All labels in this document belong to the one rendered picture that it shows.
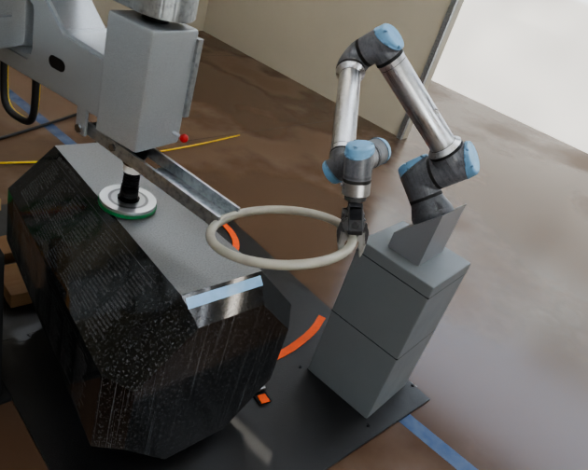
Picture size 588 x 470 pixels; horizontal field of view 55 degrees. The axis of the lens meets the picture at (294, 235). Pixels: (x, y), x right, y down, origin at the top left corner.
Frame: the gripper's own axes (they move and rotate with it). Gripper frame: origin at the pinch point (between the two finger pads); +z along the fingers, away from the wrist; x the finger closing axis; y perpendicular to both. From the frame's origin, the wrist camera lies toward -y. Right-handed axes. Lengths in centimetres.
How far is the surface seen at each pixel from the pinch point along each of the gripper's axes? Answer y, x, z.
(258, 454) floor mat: 18, 30, 105
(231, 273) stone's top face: 10.6, 40.8, 14.7
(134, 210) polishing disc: 28, 79, -1
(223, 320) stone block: -2.8, 41.7, 26.0
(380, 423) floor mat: 52, -28, 114
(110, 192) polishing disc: 35, 90, -5
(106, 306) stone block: -3, 81, 23
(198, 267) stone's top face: 9, 52, 12
